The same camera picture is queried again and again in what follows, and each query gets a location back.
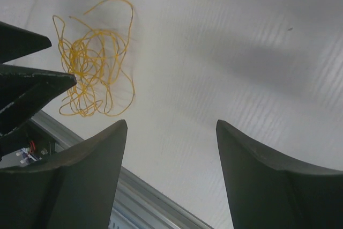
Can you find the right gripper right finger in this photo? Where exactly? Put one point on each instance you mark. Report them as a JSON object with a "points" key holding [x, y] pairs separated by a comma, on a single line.
{"points": [[268, 189]]}

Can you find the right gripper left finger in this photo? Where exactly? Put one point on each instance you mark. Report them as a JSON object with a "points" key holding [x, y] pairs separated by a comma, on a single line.
{"points": [[74, 188]]}

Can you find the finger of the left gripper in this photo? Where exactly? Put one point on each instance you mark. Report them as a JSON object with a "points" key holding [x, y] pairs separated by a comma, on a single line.
{"points": [[25, 91], [17, 42]]}

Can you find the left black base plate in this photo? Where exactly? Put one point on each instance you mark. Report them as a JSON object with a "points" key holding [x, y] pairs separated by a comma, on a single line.
{"points": [[31, 137]]}

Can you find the aluminium mounting rail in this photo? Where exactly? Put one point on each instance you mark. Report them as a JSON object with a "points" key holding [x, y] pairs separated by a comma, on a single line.
{"points": [[136, 204]]}

